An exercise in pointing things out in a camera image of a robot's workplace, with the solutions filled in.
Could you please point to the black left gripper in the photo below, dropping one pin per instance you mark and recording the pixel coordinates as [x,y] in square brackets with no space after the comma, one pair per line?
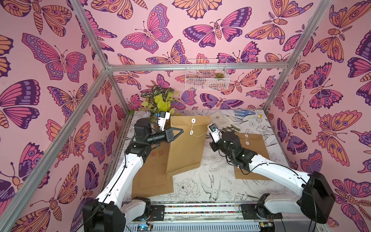
[168,136]

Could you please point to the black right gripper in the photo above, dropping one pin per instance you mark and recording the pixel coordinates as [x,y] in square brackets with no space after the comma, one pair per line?
[214,143]

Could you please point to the brown kraft file bag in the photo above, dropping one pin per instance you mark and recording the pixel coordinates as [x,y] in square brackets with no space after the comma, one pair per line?
[186,151]

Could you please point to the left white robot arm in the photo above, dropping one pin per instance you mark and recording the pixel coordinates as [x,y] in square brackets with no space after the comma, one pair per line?
[108,213]

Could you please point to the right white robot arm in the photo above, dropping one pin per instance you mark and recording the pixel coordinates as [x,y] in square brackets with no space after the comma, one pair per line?
[315,197]

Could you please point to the blue dotted knit glove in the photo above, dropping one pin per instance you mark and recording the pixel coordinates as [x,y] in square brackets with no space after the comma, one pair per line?
[243,113]

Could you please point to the potted green plant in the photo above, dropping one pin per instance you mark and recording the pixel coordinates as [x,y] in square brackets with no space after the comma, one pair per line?
[157,100]

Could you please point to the small succulent in basket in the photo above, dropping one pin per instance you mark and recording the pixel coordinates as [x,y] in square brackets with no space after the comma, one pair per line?
[219,75]

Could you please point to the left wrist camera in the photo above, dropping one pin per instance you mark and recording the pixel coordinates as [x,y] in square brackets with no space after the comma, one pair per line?
[162,118]

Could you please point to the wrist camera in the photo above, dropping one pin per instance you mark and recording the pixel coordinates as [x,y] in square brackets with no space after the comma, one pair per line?
[162,118]
[214,132]

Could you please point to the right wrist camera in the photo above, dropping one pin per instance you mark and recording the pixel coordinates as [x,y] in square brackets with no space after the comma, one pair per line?
[214,132]

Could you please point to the white wire basket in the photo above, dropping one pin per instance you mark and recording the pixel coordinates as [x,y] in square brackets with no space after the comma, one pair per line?
[200,76]

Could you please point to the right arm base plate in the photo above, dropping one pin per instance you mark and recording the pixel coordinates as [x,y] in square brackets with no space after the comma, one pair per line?
[261,213]

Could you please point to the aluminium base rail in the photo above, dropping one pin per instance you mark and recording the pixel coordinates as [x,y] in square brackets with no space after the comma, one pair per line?
[219,217]

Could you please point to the aluminium frame post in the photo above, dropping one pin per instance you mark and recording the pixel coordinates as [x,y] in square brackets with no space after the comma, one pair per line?
[297,51]

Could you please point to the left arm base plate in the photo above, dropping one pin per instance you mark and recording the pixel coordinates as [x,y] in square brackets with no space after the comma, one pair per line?
[139,213]

